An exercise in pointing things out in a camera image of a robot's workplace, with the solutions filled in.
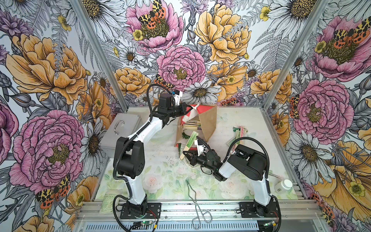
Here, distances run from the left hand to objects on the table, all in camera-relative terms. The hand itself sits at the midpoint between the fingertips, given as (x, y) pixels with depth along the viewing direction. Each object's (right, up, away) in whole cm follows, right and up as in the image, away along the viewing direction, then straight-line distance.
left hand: (192, 110), depth 87 cm
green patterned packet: (-43, -49, -13) cm, 66 cm away
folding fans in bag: (+1, -9, +16) cm, 18 cm away
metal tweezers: (+50, -39, -2) cm, 63 cm away
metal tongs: (+7, -54, -13) cm, 56 cm away
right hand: (-5, -26, +1) cm, 27 cm away
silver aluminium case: (-42, -9, +3) cm, 43 cm away
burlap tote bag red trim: (+9, -3, +4) cm, 11 cm away
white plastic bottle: (+46, -40, -12) cm, 62 cm away
